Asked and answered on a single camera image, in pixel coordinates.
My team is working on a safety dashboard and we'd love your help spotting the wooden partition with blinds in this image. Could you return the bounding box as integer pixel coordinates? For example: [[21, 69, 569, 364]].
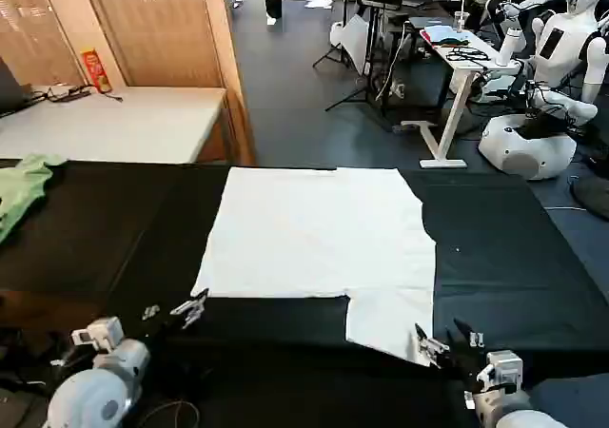
[[0, 0, 259, 165]]

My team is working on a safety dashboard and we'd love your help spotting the black table cloth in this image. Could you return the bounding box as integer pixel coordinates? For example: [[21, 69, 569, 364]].
[[0, 159, 609, 428]]

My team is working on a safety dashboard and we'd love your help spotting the thin looped wire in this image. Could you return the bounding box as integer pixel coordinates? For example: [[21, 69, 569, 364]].
[[152, 398, 196, 428]]

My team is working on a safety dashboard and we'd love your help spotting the black tripod stand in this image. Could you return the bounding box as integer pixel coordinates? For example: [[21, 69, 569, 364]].
[[312, 0, 405, 127]]

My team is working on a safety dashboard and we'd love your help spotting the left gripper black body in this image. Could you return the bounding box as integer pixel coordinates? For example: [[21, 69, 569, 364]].
[[121, 314, 187, 351]]

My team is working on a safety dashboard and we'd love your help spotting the white shirt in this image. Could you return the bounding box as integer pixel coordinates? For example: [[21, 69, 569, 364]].
[[189, 165, 439, 368]]

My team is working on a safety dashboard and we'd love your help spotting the black laptop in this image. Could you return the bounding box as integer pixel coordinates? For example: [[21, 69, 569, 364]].
[[0, 56, 35, 116]]

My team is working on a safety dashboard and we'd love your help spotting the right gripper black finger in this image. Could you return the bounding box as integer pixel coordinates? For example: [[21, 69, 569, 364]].
[[453, 317, 486, 354], [414, 322, 451, 368]]

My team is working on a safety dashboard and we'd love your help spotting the green garment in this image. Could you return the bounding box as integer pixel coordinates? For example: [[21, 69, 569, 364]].
[[0, 153, 69, 246]]

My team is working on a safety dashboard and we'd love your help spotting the black cable bundle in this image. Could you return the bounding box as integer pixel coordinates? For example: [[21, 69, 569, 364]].
[[445, 45, 490, 63]]

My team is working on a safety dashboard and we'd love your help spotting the folded clothes stack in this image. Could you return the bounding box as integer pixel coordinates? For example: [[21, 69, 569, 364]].
[[420, 24, 466, 48]]

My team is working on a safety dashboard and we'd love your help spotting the white wheeled humanoid robot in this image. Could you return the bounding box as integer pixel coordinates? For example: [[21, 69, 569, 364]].
[[468, 0, 609, 183]]

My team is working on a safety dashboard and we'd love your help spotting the dark bag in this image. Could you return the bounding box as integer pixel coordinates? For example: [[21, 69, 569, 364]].
[[569, 174, 609, 221]]

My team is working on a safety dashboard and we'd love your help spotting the red snack box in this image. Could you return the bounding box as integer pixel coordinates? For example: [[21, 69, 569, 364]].
[[79, 49, 114, 94]]

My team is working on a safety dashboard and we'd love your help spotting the white reflector board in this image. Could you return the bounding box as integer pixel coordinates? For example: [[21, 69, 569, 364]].
[[339, 13, 378, 75]]

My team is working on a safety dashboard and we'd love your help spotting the white side table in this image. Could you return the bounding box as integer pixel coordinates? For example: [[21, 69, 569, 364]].
[[0, 84, 230, 165]]

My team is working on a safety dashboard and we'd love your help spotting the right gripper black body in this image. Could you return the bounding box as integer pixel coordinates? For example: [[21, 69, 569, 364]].
[[438, 342, 487, 395]]

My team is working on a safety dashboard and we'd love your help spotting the black cable with charger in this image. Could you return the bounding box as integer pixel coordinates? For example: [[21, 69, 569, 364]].
[[31, 82, 124, 105]]

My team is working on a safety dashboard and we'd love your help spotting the white desk with T-legs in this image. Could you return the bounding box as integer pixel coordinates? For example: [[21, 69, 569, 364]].
[[399, 15, 521, 170]]

